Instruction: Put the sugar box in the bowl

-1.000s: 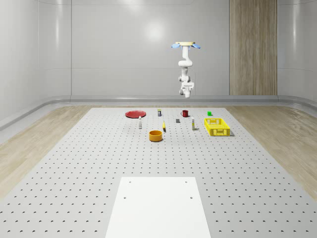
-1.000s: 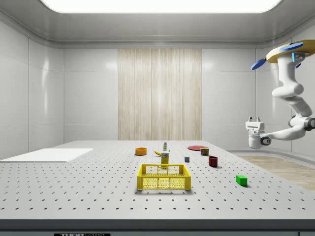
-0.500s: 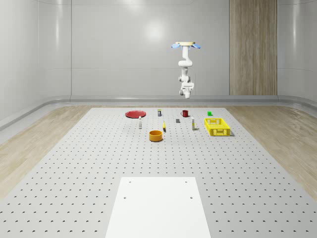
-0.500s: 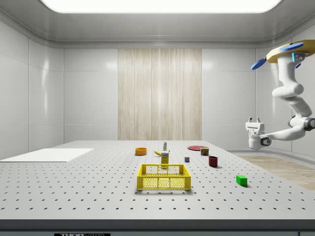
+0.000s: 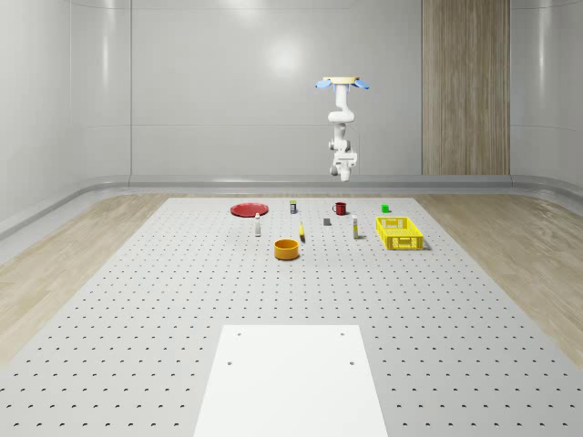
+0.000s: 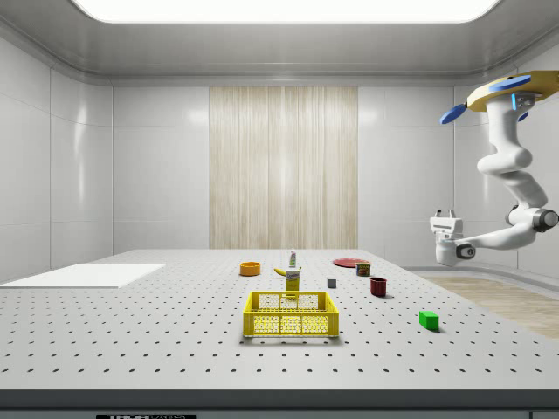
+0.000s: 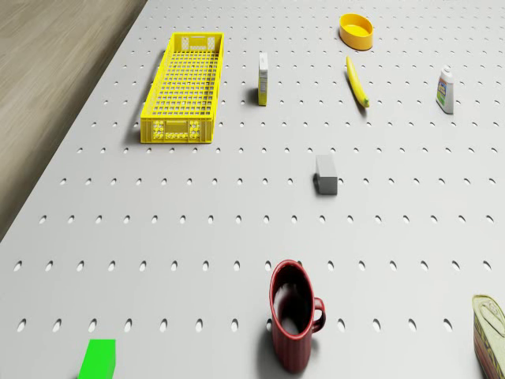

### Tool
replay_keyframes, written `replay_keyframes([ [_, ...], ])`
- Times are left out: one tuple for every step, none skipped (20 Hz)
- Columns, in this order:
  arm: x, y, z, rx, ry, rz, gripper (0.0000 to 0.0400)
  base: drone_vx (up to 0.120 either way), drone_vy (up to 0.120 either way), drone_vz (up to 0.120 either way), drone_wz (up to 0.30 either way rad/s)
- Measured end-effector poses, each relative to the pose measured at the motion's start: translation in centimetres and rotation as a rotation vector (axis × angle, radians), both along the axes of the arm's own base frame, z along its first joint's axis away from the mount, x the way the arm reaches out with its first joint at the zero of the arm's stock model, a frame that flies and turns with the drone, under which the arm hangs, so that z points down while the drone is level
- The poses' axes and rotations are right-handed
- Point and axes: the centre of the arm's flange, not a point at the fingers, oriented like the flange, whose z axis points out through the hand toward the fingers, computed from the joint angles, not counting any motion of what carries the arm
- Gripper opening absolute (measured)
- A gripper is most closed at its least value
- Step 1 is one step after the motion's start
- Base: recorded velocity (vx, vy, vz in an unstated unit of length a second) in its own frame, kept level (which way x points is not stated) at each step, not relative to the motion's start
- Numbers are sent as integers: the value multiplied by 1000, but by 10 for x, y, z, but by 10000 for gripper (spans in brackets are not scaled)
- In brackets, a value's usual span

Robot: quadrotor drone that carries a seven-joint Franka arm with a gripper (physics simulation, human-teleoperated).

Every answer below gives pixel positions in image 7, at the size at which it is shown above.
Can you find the red mug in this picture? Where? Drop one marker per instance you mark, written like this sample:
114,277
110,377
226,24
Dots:
294,316

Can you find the yellow basket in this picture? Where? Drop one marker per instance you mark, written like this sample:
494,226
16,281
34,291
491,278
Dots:
182,87

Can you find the yellow bowl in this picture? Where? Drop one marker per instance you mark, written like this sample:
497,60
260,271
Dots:
357,33

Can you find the small white bottle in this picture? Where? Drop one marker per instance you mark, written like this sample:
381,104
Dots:
445,92

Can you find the grey cube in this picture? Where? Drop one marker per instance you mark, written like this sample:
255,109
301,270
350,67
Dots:
326,177

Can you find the white and yellow box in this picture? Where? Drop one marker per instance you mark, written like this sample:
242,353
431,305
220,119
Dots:
262,81

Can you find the banana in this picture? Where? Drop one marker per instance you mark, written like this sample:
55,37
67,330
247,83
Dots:
356,83

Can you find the flat-sided can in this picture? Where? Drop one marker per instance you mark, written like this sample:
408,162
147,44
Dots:
489,339

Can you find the green cube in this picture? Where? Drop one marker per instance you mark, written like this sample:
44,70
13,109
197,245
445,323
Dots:
98,361

